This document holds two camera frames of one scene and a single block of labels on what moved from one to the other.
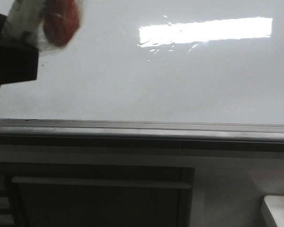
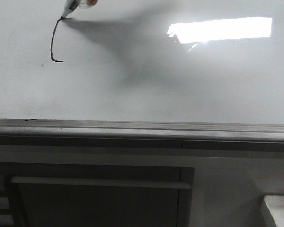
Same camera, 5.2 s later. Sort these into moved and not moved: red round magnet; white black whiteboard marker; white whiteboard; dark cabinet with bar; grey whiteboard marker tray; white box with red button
Moved: white black whiteboard marker; red round magnet
Not moved: white whiteboard; grey whiteboard marker tray; white box with red button; dark cabinet with bar
